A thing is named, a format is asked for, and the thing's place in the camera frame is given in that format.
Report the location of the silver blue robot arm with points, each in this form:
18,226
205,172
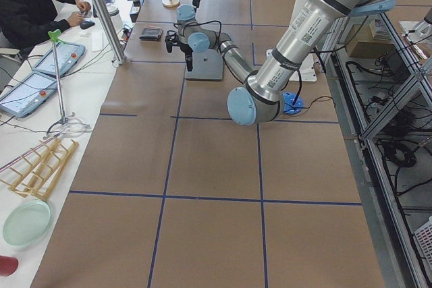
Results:
259,98

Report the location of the upper teach pendant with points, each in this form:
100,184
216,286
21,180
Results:
68,54

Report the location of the lower teach pendant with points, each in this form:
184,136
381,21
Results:
24,98

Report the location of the blue desk lamp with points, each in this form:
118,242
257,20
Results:
293,104

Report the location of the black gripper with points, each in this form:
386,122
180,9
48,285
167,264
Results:
186,50

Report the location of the aluminium frame post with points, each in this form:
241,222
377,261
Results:
111,33

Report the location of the pale green plate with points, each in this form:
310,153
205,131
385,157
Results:
27,223

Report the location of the white plastic basket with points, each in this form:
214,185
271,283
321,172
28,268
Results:
422,236

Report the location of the red cylinder cup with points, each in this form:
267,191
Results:
8,265

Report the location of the teach pendant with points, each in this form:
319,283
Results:
68,54
24,98

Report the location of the wooden dish rack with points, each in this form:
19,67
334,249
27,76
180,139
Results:
37,171

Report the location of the folded grey pink cloth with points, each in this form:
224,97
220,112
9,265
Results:
151,34

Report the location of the orange black electronics board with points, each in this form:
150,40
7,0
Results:
126,33

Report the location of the person in black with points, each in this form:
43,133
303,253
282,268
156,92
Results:
26,23

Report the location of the silver laptop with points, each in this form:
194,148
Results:
206,66

